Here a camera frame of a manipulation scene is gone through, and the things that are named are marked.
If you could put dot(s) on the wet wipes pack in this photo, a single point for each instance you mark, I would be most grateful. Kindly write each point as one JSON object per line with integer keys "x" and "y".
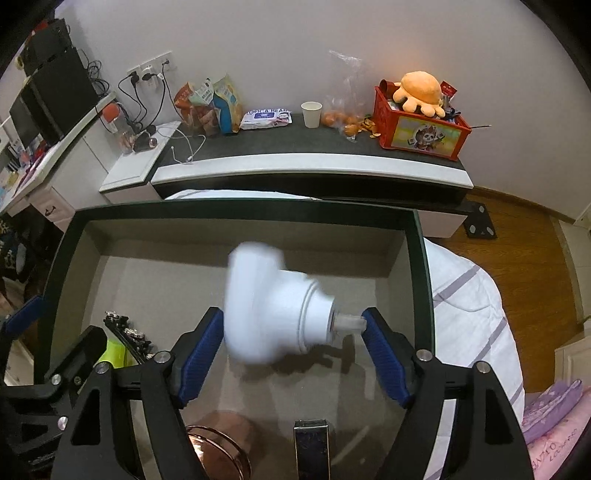
{"x": 265, "y": 119}

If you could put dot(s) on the black top low cabinet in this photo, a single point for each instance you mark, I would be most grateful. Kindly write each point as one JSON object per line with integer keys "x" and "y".
{"x": 295, "y": 143}

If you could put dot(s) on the white paper cup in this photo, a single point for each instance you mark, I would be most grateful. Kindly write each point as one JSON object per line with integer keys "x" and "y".
{"x": 311, "y": 114}

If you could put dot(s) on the white bedside furniture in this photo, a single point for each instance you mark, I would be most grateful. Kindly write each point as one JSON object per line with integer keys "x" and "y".
{"x": 575, "y": 355}

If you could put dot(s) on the white top side cabinet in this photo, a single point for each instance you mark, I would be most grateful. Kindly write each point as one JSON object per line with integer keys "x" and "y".
{"x": 131, "y": 170}

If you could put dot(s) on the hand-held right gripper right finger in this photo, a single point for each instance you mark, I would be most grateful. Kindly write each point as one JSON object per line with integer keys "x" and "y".
{"x": 383, "y": 355}

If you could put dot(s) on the black hair clip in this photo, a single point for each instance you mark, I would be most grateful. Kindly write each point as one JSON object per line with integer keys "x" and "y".
{"x": 127, "y": 334}

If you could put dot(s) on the white wall socket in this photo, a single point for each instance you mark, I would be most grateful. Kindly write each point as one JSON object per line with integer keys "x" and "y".
{"x": 161, "y": 60}

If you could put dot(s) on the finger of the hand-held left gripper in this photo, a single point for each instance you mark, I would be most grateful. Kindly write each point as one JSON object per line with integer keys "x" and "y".
{"x": 78, "y": 355}
{"x": 25, "y": 316}

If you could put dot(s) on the red tag card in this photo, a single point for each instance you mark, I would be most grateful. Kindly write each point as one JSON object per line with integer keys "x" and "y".
{"x": 448, "y": 88}

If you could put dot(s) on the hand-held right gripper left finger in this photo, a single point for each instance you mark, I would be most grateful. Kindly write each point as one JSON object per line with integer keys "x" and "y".
{"x": 198, "y": 355}

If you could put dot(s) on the white round plug-in device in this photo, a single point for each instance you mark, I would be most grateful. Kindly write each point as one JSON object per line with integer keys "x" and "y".
{"x": 277, "y": 304}

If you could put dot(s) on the pink box with black rim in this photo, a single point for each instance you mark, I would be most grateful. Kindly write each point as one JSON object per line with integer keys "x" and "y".
{"x": 161, "y": 258}

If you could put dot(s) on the red storage crate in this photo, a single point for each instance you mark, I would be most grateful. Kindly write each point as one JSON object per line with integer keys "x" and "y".
{"x": 429, "y": 136}

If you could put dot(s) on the green white snack bag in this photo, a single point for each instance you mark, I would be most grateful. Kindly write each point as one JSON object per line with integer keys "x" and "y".
{"x": 203, "y": 94}

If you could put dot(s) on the white desk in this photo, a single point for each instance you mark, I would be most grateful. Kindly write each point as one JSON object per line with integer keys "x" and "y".
{"x": 51, "y": 203}

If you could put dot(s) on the rose gold round jar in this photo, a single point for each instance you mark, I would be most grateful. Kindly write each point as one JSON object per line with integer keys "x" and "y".
{"x": 217, "y": 454}

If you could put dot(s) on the pink printed blanket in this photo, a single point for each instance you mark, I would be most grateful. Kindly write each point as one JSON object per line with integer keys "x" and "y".
{"x": 554, "y": 415}

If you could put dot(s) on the black bathroom scale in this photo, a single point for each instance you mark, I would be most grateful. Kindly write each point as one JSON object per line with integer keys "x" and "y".
{"x": 480, "y": 221}

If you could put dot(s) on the yellow blue snack bag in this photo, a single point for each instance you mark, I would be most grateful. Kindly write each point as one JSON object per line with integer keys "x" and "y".
{"x": 228, "y": 104}

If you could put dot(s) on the small black device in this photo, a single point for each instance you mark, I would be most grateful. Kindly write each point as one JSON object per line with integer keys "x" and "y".
{"x": 145, "y": 142}

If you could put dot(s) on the black computer tower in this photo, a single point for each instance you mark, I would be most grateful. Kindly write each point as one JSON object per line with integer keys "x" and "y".
{"x": 64, "y": 101}

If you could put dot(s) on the black monitor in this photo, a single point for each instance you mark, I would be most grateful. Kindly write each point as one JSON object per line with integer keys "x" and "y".
{"x": 23, "y": 122}

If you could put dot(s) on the black office chair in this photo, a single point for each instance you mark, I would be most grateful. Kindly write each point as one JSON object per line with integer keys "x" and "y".
{"x": 18, "y": 263}

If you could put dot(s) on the orange octopus plush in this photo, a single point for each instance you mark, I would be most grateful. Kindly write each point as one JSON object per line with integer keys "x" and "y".
{"x": 420, "y": 90}

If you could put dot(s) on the red cap bottle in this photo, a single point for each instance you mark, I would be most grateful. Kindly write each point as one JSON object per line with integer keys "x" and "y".
{"x": 112, "y": 113}

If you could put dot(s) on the brown snack bag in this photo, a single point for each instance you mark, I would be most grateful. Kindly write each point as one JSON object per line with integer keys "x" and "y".
{"x": 207, "y": 122}

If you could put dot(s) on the clear bag of oranges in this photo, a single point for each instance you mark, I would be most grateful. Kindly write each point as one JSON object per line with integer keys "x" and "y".
{"x": 344, "y": 117}

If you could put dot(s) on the yellow tube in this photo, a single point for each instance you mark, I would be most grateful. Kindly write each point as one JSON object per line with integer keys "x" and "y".
{"x": 113, "y": 353}

